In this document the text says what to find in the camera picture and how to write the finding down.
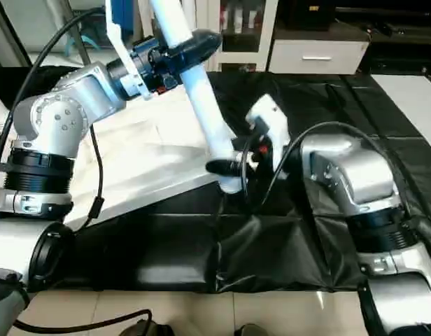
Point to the grey metal pole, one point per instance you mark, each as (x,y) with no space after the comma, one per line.
(79,38)

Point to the black work mat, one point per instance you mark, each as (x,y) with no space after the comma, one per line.
(285,252)

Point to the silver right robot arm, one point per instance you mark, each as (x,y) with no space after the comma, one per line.
(355,182)

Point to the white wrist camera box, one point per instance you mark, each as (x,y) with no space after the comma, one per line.
(121,38)
(268,122)

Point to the white plastic table leg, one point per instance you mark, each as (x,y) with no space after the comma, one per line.
(198,91)

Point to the white drawer unit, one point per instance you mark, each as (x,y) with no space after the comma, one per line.
(317,56)

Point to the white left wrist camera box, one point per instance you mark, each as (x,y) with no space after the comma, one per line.
(121,38)

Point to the white flat board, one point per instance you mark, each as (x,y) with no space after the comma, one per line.
(411,105)

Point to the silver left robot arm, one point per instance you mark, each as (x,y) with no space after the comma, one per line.
(54,133)

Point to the white plastic table top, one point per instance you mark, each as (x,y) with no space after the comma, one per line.
(145,161)

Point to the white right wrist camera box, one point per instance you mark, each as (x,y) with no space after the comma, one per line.
(268,122)

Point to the black equipment case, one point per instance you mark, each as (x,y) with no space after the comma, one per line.
(310,14)

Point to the white glass door cabinet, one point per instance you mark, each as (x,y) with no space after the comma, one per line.
(229,28)

